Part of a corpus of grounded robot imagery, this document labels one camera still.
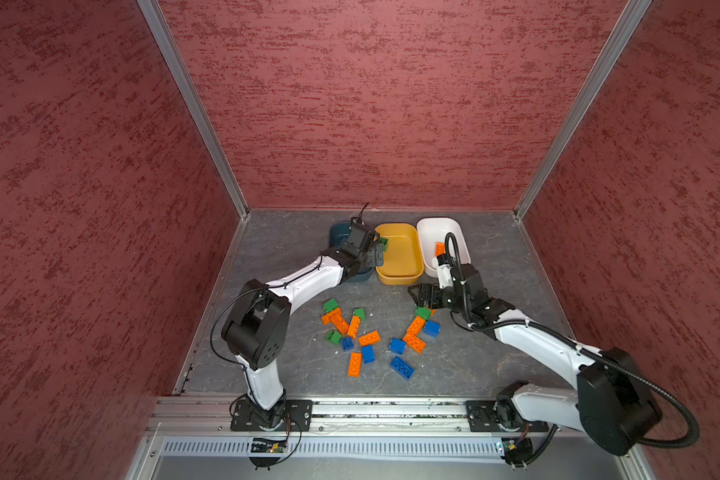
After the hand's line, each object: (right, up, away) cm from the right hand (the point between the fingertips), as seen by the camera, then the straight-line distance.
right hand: (418, 293), depth 85 cm
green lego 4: (+2, -7, +6) cm, 9 cm away
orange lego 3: (-15, -14, +2) cm, 20 cm away
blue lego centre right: (-6, -16, +1) cm, 17 cm away
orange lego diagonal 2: (0, -11, +4) cm, 12 cm away
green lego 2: (-25, -13, 0) cm, 28 cm away
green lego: (-27, -5, +7) cm, 28 cm away
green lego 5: (-17, -7, +4) cm, 19 cm away
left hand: (-16, +11, +7) cm, 20 cm away
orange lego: (-28, -8, +4) cm, 29 cm away
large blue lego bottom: (-5, -20, -4) cm, 21 cm away
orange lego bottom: (-19, -20, -4) cm, 27 cm away
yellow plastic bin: (-1, +7, +23) cm, 24 cm away
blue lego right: (+4, -11, +3) cm, 13 cm away
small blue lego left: (-21, -15, 0) cm, 26 cm away
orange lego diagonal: (-24, -10, +5) cm, 26 cm away
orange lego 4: (-1, -15, +1) cm, 15 cm away
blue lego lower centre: (-15, -17, -1) cm, 23 cm away
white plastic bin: (+11, +19, +28) cm, 36 cm away
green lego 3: (-9, +15, +21) cm, 27 cm away
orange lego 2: (-19, -10, +2) cm, 22 cm away
